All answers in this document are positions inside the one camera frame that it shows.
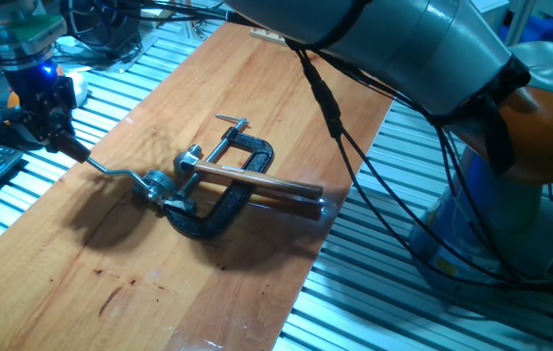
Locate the wooden peg rack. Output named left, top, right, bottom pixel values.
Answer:
left=249, top=26, right=290, bottom=46

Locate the hammer with wooden handle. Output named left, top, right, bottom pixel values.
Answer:
left=173, top=143, right=325, bottom=200

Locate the blue plastic bag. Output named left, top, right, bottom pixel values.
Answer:
left=497, top=17, right=553, bottom=62

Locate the black cast iron C-clamp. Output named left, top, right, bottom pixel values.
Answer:
left=163, top=113, right=275, bottom=240

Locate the white drawer box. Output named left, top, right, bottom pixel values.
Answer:
left=470, top=0, right=510, bottom=33

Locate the white rounded object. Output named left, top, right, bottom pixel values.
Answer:
left=63, top=71, right=90, bottom=108

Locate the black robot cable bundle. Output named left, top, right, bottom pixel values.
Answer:
left=60, top=0, right=553, bottom=293

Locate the black round spool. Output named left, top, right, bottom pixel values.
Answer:
left=60, top=0, right=141, bottom=53

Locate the green camera mount plate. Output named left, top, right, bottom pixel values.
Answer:
left=0, top=13, right=67, bottom=50

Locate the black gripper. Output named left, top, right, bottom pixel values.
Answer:
left=5, top=61, right=78, bottom=147

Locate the metal lever brown wooden knob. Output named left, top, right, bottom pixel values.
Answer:
left=56, top=130, right=153, bottom=191

